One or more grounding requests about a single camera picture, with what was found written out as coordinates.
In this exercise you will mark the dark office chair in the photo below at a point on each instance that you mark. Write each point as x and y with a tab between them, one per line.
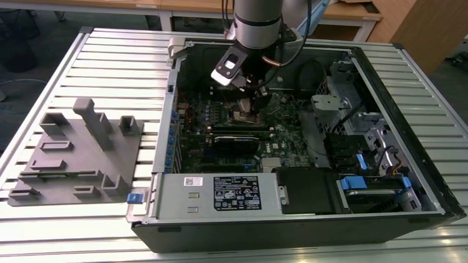
458	59

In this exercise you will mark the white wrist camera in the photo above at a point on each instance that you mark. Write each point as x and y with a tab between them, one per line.
228	65

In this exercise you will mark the grey parts rack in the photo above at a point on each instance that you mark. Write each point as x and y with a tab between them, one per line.
84	164

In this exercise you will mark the wooden cabinet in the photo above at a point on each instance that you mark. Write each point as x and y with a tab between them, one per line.
428	27

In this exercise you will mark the hard disk in blue carrier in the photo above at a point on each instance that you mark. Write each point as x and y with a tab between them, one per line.
352	183

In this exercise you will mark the metal drive cage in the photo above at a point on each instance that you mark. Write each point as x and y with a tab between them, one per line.
365	120

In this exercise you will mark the black office chair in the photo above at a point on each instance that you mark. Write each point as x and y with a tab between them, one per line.
17	41

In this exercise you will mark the black PC case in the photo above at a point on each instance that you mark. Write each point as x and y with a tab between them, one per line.
256	235

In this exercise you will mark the black graphics card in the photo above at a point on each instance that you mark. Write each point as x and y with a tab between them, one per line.
234	146

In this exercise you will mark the black power supply label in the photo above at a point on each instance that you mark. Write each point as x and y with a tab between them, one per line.
234	191

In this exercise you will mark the blue case latch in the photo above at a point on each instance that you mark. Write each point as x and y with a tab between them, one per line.
134	198

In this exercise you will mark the white barcode sticker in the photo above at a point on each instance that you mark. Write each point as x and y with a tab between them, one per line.
192	181

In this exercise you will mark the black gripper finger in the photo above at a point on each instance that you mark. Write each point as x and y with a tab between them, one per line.
262	105

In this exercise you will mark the silver metal bracket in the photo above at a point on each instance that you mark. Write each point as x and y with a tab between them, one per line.
325	105

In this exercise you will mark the silver chipset heatsink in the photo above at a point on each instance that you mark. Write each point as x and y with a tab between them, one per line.
272	162

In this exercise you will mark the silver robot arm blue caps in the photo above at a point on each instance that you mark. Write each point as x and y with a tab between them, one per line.
256	24

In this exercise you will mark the CPU socket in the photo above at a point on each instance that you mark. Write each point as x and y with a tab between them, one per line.
244	118

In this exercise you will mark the black drive bay block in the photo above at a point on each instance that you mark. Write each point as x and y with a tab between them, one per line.
342	148

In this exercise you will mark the black fan shroud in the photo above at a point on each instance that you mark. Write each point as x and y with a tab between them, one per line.
306	191

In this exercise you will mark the silver power supply unit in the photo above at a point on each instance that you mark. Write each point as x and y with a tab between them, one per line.
174	197

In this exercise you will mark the black RAM slot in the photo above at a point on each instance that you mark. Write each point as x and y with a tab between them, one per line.
222	98
221	91
241	128

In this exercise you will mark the green motherboard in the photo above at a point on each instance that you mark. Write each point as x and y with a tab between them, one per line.
288	137

